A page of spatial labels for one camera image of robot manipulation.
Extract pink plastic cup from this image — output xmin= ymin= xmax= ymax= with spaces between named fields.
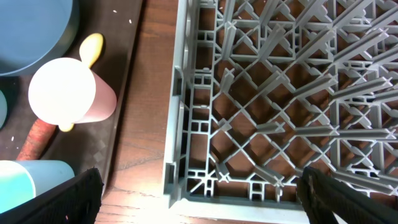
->
xmin=28 ymin=57 xmax=117 ymax=125

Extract orange carrot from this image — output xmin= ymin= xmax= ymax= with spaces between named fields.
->
xmin=16 ymin=119 xmax=56 ymax=161

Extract dark blue plate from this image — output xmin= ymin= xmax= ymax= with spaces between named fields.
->
xmin=1 ymin=0 xmax=80 ymax=77

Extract light blue rice bowl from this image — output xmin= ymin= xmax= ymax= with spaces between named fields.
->
xmin=0 ymin=91 xmax=7 ymax=128

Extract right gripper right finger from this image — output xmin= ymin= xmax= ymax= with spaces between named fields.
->
xmin=297 ymin=167 xmax=397 ymax=224

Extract light blue plastic cup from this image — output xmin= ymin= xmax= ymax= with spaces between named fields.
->
xmin=1 ymin=160 xmax=75 ymax=213

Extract grey dishwasher rack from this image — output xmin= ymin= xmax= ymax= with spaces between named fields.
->
xmin=163 ymin=0 xmax=397 ymax=223

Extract yellow plastic spoon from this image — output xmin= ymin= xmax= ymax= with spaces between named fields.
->
xmin=58 ymin=33 xmax=104 ymax=132

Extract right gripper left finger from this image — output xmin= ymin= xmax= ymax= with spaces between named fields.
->
xmin=1 ymin=168 xmax=104 ymax=224

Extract dark brown serving tray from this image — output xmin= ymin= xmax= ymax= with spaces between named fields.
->
xmin=0 ymin=0 xmax=144 ymax=195

